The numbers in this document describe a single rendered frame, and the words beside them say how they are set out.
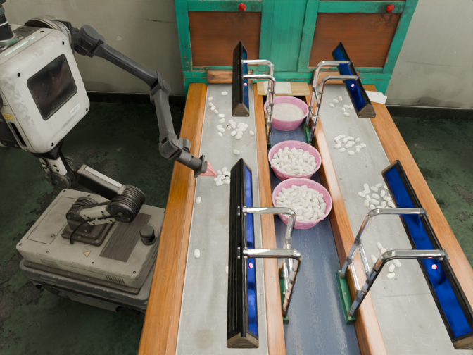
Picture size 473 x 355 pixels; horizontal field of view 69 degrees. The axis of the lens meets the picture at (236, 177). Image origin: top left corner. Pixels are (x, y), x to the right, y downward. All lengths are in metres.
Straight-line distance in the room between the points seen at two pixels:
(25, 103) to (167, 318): 0.83
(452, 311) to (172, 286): 0.87
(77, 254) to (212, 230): 0.72
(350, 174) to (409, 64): 1.83
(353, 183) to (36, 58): 1.39
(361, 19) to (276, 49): 0.51
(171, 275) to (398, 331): 0.82
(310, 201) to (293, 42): 1.07
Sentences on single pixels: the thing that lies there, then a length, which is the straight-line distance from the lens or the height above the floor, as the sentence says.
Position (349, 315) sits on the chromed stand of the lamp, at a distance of 1.39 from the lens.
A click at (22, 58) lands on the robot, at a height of 1.44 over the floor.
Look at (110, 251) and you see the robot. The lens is 1.84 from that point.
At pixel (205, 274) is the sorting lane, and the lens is 1.37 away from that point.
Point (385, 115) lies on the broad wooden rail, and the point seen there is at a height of 0.76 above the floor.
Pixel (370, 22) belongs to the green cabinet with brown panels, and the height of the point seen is 1.15.
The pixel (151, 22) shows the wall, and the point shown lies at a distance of 3.23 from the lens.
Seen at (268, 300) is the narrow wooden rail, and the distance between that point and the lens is 1.30.
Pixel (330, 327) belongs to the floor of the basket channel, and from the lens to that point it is 1.40.
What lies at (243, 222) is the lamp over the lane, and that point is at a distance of 1.04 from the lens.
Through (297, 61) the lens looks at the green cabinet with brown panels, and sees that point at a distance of 2.33.
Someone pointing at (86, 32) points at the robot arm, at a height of 1.35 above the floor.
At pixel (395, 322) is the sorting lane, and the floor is 0.74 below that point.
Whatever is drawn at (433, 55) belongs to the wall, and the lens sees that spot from 3.49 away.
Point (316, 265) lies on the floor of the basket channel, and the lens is 1.50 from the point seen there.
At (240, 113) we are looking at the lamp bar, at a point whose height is 1.06.
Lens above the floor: 1.94
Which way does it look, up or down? 45 degrees down
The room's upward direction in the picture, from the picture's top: 1 degrees clockwise
